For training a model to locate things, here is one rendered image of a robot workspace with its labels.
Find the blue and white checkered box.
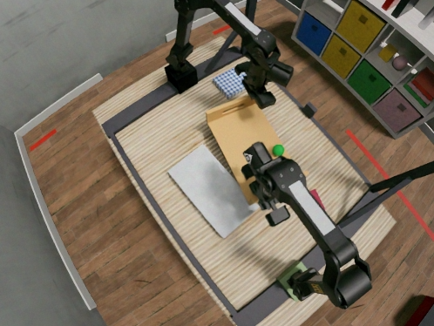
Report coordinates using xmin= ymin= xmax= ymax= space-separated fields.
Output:
xmin=213 ymin=68 xmax=247 ymax=99

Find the tan wooden tray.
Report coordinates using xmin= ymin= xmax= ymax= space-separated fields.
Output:
xmin=206 ymin=94 xmax=283 ymax=206

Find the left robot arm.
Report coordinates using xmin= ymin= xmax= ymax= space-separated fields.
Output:
xmin=242 ymin=141 xmax=372 ymax=309

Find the green ball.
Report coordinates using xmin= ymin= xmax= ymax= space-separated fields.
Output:
xmin=272 ymin=144 xmax=284 ymax=157

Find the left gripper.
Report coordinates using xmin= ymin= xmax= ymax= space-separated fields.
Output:
xmin=241 ymin=164 xmax=290 ymax=228

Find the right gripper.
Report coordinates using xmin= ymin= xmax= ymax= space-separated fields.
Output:
xmin=234 ymin=61 xmax=276 ymax=110

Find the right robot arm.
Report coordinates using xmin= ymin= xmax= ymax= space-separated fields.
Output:
xmin=166 ymin=0 xmax=294 ymax=88

